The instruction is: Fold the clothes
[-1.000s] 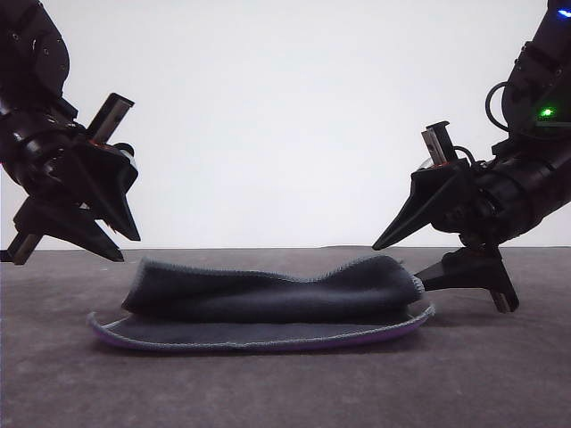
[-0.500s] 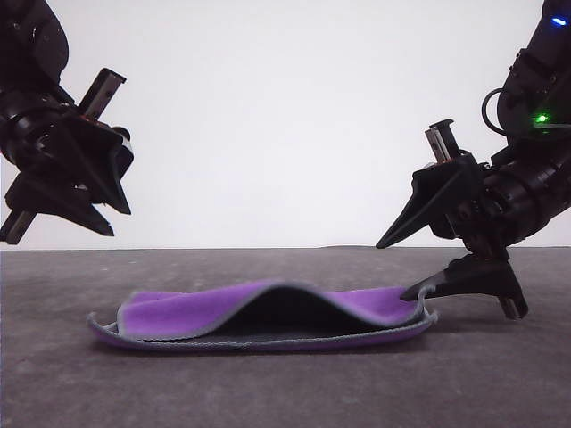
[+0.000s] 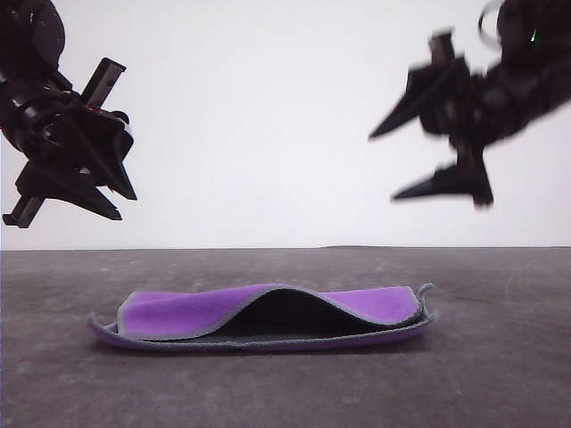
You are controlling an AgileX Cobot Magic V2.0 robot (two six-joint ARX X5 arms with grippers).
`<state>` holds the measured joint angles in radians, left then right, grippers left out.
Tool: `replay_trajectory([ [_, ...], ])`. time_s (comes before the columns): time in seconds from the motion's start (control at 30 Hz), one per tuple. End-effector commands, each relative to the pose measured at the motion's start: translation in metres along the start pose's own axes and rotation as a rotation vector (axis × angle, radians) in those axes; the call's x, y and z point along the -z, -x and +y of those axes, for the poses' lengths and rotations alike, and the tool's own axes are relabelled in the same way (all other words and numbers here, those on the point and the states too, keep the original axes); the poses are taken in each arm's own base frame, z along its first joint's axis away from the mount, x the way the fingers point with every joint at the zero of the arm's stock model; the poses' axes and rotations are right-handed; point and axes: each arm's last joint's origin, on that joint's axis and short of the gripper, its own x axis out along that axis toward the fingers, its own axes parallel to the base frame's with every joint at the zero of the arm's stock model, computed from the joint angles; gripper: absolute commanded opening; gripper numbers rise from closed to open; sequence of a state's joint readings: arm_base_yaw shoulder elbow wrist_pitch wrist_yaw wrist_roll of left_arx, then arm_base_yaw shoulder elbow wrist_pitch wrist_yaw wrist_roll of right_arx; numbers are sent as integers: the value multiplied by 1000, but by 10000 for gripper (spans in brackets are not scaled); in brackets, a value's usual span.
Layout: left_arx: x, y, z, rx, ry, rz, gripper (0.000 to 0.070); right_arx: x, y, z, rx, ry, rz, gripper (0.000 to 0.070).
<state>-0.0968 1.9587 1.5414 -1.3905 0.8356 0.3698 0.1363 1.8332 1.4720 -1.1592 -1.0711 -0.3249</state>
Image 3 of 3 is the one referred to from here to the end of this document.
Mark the purple towel with grey hem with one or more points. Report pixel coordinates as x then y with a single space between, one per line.
201 307

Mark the grey table cloth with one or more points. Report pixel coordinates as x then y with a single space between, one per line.
285 388

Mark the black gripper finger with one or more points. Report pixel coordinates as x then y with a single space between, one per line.
67 187
415 98
441 183
105 165

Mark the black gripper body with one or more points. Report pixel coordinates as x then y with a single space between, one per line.
482 107
40 125

